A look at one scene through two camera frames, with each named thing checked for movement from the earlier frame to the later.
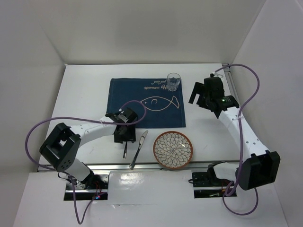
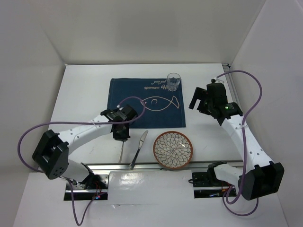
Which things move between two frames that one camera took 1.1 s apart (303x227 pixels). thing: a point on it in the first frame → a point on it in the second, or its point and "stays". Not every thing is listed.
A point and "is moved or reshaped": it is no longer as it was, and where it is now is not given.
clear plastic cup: [173, 81] stays
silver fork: [125, 152] is moved or reshaped
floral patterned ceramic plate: [173, 149] stays
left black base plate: [93, 186] stays
